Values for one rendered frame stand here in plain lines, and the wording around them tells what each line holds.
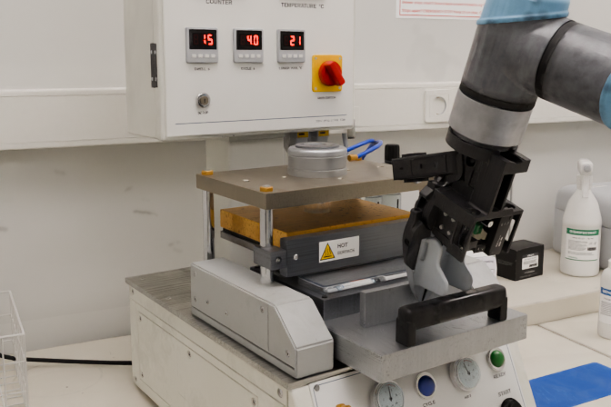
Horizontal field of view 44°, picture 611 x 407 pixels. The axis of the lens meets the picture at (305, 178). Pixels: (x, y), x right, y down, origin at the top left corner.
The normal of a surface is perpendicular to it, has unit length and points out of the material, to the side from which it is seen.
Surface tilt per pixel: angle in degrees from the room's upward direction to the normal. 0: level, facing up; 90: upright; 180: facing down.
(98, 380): 0
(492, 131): 104
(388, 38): 90
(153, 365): 90
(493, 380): 65
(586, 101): 121
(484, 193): 90
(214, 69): 90
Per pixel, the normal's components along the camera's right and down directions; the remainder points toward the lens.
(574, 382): 0.00, -0.99
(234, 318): -0.83, 0.09
